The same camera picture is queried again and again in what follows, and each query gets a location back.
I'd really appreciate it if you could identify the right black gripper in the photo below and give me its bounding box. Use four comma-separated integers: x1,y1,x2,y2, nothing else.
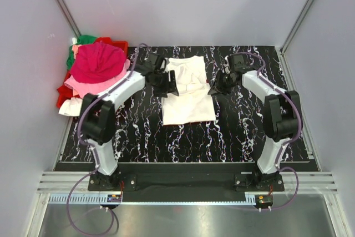
207,70,237,97

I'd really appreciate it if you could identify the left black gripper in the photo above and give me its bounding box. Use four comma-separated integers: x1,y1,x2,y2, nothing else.
149,70,178,98

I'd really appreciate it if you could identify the white coca-cola t-shirt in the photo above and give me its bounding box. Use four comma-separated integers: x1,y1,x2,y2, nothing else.
161,56,216,125

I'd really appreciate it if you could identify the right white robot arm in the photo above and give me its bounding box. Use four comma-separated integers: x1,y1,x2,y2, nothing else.
208,52,303,191

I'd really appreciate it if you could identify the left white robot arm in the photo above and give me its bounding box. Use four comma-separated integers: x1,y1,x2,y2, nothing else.
77,53,179,190

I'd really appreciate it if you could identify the magenta t-shirt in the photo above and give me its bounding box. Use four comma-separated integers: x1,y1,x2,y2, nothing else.
70,42,127,84

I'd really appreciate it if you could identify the light pink t-shirt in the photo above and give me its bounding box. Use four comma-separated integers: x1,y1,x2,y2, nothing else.
64,59,130,98

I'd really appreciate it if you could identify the green t-shirt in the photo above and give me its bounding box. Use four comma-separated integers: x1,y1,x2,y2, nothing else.
66,35,98,70

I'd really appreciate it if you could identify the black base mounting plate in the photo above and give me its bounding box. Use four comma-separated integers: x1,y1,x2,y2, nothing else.
88,163,285,197

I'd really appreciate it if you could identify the white t-shirt in bin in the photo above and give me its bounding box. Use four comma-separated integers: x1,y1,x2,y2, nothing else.
58,97,83,117

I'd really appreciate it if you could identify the red t-shirt in bin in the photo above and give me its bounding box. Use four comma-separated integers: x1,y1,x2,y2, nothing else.
56,85,73,109

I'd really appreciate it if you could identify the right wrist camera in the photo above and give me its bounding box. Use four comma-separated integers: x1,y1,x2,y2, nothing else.
227,53,247,69

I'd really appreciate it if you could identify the right aluminium frame post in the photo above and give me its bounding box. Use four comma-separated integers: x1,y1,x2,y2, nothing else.
280,0,333,54

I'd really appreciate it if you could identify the aluminium frame post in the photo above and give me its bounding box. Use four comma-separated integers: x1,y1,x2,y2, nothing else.
55,0,81,37
280,0,333,54

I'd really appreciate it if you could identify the white slotted cable duct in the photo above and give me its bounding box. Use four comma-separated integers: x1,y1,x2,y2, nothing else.
49,193,256,206

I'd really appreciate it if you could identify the left aluminium frame post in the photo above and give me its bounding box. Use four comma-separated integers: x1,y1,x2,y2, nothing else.
55,0,81,37

